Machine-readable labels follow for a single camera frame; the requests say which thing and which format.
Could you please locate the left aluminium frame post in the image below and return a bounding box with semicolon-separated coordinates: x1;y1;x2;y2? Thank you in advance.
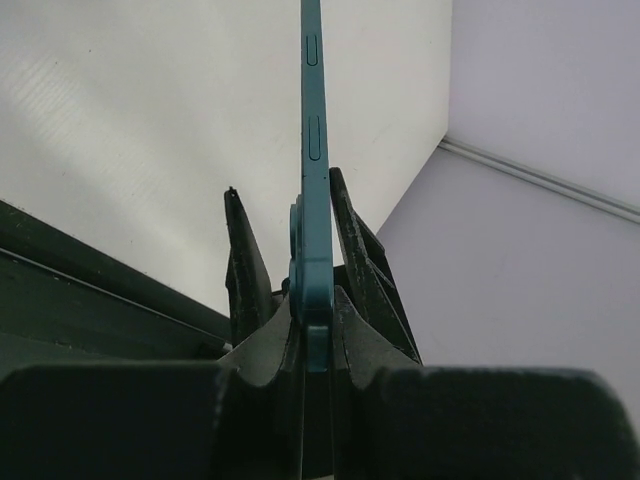
439;137;639;224

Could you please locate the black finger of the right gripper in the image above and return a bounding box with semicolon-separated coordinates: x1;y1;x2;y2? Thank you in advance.
224;187;277;340
329;167;422;364

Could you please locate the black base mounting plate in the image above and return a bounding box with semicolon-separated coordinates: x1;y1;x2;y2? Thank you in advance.
1;203;231;375

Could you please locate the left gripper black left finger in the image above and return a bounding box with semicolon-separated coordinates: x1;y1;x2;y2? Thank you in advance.
1;302;303;479

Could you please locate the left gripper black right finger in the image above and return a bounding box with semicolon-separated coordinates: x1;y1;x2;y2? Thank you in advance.
332;289;639;479

